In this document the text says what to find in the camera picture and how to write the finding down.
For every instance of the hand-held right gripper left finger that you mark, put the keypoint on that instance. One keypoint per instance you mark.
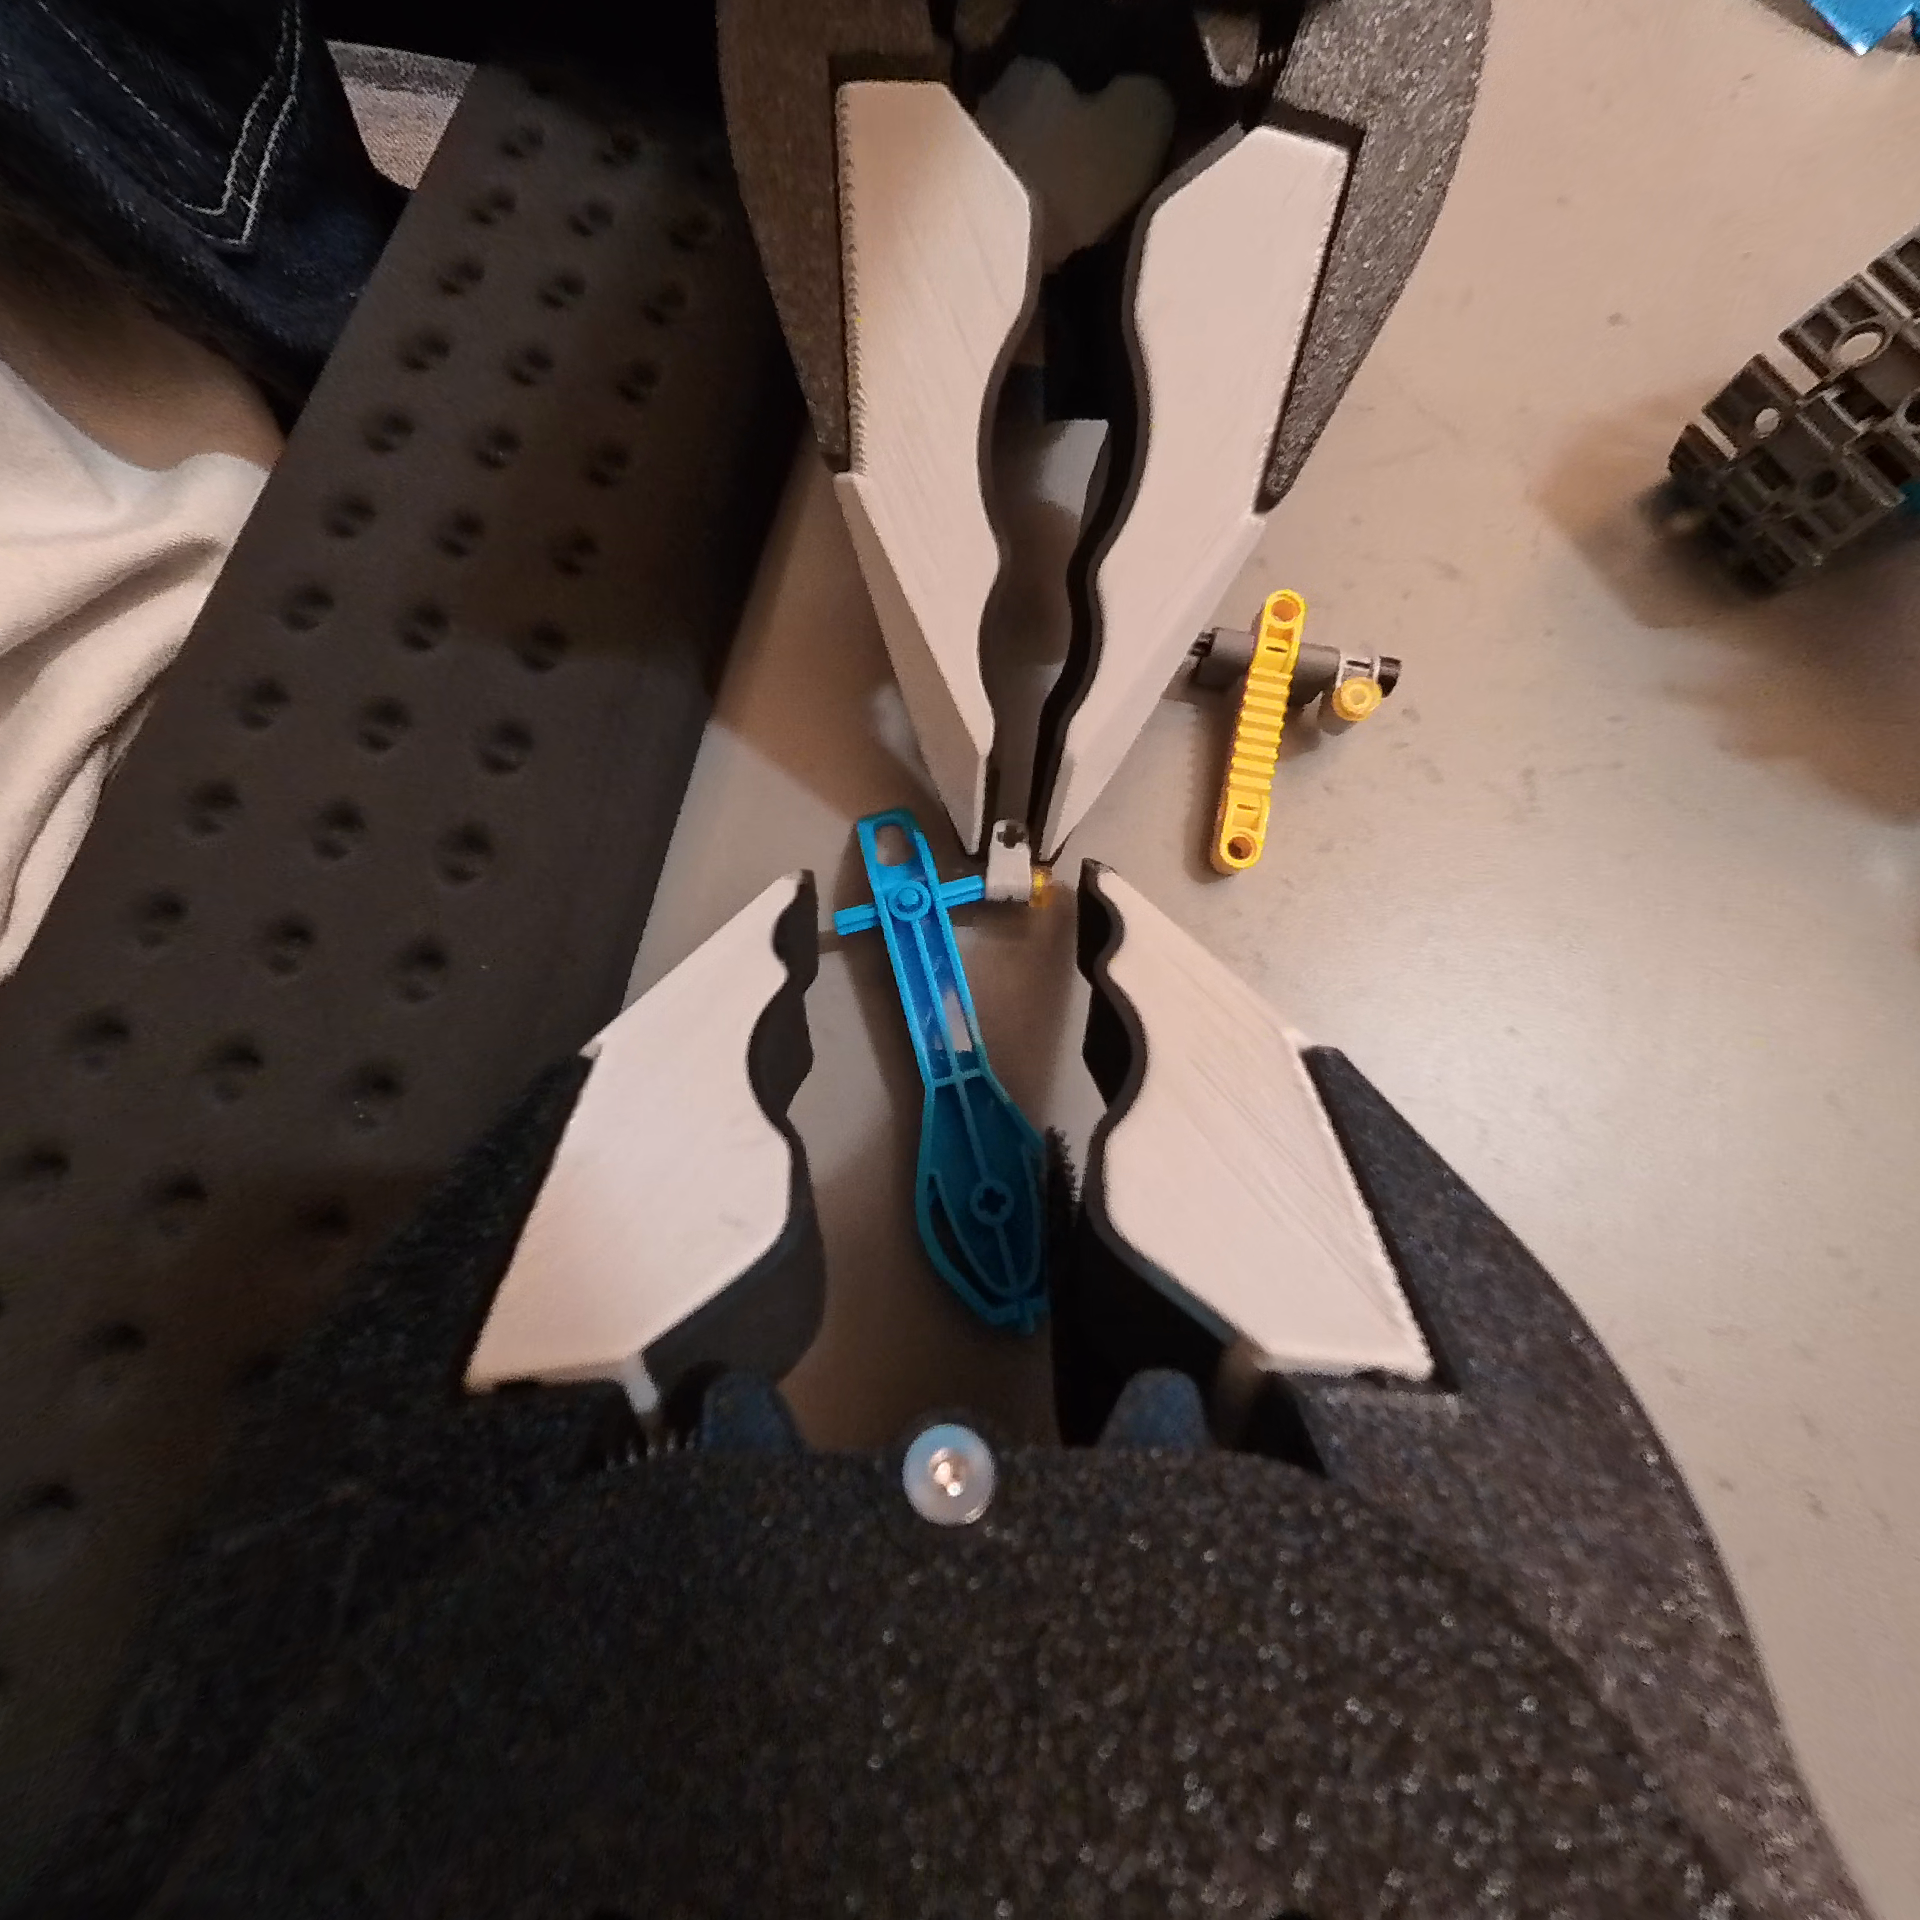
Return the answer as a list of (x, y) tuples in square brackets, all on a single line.
[(645, 1200)]

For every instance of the blue tracked toy robot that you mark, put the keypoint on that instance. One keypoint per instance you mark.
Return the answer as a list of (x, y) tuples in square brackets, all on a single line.
[(1801, 421)]

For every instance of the person's denim jacket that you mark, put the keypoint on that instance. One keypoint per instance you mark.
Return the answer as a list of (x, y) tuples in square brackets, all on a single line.
[(182, 152)]

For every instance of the small blue plate piece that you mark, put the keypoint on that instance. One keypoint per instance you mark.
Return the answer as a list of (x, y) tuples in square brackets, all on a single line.
[(1868, 17)]

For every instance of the yellow toothed beam piece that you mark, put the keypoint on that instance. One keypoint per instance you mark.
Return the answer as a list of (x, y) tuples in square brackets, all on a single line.
[(1246, 751)]

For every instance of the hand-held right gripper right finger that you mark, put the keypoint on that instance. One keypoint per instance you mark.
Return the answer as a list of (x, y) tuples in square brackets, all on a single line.
[(1260, 1200)]

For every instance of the small grey connector piece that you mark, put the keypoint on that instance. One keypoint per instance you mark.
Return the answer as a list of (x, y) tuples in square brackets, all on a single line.
[(1016, 871)]

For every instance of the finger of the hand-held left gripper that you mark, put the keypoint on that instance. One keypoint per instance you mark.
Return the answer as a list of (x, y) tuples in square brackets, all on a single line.
[(1216, 392), (916, 332)]

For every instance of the black dimpled mat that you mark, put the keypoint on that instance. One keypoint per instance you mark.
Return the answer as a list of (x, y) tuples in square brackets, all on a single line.
[(391, 902)]

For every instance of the person's white shirt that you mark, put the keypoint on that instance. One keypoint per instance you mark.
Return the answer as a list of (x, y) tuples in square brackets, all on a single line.
[(107, 601)]

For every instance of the light blue brick separator tool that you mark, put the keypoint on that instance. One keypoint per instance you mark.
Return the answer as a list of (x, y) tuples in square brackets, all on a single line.
[(976, 1200)]

